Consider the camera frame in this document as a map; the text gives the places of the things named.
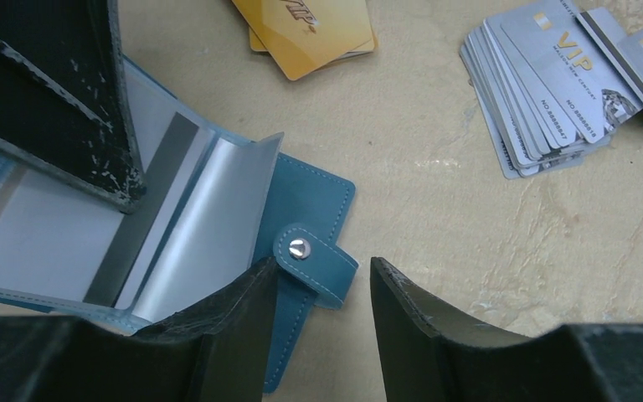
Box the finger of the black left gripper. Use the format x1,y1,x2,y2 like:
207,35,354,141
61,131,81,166
0,1,147,214

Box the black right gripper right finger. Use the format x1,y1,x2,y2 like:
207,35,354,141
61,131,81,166
370,257,643,401

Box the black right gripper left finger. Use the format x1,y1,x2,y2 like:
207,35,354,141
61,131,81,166
0,258,278,401

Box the blue leather card holder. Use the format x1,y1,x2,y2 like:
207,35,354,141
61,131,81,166
0,62,358,393

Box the single white credit card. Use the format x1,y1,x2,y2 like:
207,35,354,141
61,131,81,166
0,111,213,305

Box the orange credit card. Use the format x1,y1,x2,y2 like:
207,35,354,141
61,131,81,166
233,0,378,81

